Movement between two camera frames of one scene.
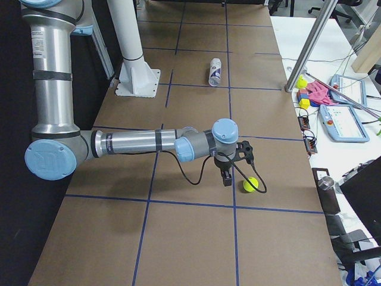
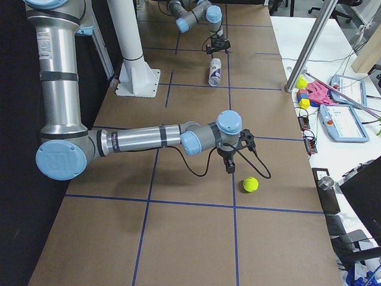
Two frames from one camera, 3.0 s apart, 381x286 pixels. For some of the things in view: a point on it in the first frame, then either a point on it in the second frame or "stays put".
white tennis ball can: x=215 y=71 stays put
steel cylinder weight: x=325 y=183 stays put
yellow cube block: x=304 y=103 stays put
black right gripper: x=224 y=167 -> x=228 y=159
